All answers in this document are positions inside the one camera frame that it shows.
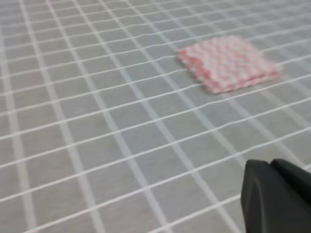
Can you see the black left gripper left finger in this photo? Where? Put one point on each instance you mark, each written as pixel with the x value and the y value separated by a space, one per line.
pixel 269 204

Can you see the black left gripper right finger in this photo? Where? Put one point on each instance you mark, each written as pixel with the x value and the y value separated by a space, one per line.
pixel 298 179

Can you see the pink white wavy striped towel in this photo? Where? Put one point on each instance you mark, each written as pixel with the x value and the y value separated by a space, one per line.
pixel 224 64

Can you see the grey grid tablecloth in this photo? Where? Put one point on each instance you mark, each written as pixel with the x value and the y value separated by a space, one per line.
pixel 103 130

